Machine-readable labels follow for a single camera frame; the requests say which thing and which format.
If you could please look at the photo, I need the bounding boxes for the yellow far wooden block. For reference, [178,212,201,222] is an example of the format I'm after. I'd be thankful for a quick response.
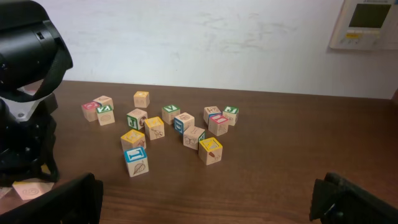
[134,91,150,108]

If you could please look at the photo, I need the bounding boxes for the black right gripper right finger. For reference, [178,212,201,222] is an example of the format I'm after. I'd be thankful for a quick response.
[309,172,397,224]

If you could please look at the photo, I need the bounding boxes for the yellow block centre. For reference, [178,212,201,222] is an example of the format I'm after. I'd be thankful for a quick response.
[144,116,165,140]

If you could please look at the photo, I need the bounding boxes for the blue I wooden block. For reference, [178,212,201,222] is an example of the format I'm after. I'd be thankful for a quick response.
[124,146,149,177]

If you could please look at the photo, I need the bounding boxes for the white wall control panel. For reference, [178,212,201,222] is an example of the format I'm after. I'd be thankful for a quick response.
[329,0,397,50]

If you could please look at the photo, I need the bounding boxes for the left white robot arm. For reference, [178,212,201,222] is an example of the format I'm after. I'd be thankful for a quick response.
[1,1,73,187]

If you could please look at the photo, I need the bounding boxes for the yellow block near I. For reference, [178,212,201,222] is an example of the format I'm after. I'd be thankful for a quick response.
[121,129,146,151]

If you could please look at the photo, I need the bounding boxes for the green J side block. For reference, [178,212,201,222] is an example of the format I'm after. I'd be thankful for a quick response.
[127,108,148,131]

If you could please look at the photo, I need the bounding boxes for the red Q wooden block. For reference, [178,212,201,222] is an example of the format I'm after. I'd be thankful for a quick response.
[81,101,100,122]

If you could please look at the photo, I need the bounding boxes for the green J top block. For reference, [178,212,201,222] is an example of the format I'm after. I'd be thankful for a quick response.
[223,106,239,126]

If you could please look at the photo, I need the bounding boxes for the blue U side block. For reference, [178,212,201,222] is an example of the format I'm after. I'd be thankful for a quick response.
[174,113,195,134]

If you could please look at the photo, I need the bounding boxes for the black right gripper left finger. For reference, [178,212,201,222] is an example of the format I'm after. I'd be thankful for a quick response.
[1,173,104,224]

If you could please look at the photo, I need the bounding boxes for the plain block behind Q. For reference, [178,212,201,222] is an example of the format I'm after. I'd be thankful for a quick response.
[93,95,114,109]

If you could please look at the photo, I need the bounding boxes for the red I wooden block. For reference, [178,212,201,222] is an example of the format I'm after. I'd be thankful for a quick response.
[208,114,229,136]

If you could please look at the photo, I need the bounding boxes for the green V wooden block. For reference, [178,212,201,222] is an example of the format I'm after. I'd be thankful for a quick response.
[162,105,180,124]

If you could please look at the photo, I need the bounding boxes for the plain butterfly block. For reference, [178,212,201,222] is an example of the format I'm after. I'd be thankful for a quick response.
[183,126,205,150]

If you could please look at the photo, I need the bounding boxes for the yellow block far right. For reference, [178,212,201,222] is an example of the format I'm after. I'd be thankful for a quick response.
[198,137,223,166]

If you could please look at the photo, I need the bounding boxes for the green Z wooden block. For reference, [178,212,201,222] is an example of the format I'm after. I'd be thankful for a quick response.
[96,105,115,126]

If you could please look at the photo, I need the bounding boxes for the plain block blue side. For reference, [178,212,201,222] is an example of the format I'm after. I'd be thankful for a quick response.
[203,106,222,124]

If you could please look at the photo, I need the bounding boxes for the yellow S wooden block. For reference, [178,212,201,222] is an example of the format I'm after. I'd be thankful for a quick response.
[12,178,54,200]

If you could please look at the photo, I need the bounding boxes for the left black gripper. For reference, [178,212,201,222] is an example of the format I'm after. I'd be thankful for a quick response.
[1,93,60,187]

